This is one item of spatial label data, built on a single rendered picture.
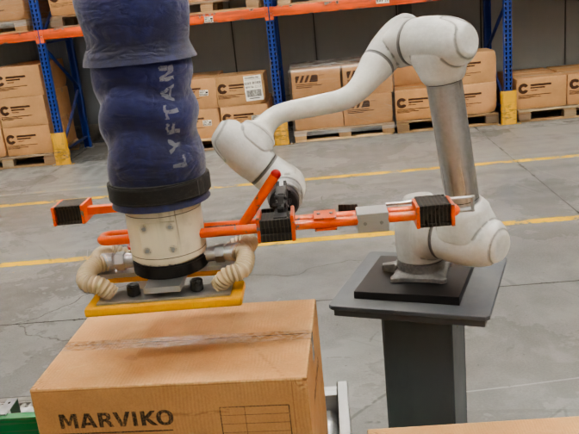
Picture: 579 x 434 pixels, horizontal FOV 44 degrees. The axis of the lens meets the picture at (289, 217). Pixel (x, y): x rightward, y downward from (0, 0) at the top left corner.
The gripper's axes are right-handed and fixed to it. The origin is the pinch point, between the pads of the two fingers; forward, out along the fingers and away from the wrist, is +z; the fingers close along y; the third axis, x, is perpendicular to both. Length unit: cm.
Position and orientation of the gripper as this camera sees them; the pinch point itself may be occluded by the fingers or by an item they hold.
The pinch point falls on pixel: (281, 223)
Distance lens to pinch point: 162.7
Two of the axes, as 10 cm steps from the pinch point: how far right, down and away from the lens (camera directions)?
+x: -9.9, 0.8, 0.5
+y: 1.0, 9.5, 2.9
